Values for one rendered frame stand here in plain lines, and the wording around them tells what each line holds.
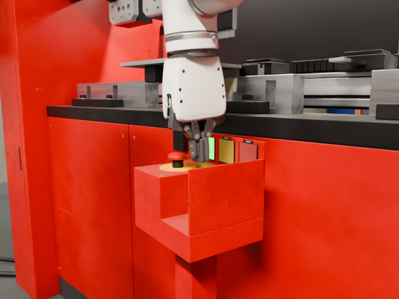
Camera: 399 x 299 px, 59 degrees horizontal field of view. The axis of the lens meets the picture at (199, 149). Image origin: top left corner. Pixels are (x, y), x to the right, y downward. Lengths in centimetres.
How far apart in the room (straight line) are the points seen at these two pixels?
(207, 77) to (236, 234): 27
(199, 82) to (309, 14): 98
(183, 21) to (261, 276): 59
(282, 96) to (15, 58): 113
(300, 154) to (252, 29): 96
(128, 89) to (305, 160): 79
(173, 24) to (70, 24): 121
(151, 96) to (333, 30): 70
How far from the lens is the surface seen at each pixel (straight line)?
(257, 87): 93
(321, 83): 112
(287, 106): 88
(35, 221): 171
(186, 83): 54
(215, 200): 57
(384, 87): 80
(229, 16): 103
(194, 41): 54
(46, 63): 166
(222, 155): 70
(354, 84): 108
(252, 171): 61
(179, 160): 68
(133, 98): 130
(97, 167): 132
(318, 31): 145
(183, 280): 71
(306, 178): 74
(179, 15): 55
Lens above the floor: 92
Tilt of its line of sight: 9 degrees down
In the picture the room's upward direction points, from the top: straight up
